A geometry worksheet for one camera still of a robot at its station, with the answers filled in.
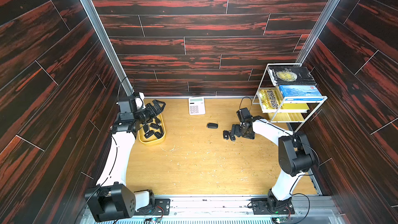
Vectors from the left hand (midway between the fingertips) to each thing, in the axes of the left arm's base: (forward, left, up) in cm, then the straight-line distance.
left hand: (161, 107), depth 77 cm
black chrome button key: (-1, -40, -27) cm, 49 cm away
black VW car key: (+1, -36, -28) cm, 46 cm away
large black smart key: (+9, -28, -28) cm, 41 cm away
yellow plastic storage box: (-6, +9, -23) cm, 26 cm away
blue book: (+8, -63, +5) cm, 64 cm away
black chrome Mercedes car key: (+11, +10, -27) cm, 31 cm away
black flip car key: (+7, +12, -27) cm, 31 cm away
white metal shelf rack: (+7, -72, -14) cm, 74 cm away
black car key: (+1, +13, -27) cm, 30 cm away
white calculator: (+25, -17, -26) cm, 39 cm away
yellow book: (+17, -63, -9) cm, 66 cm away
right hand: (+2, -47, -26) cm, 53 cm away
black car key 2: (0, +7, -27) cm, 28 cm away
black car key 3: (+5, +16, -27) cm, 32 cm away
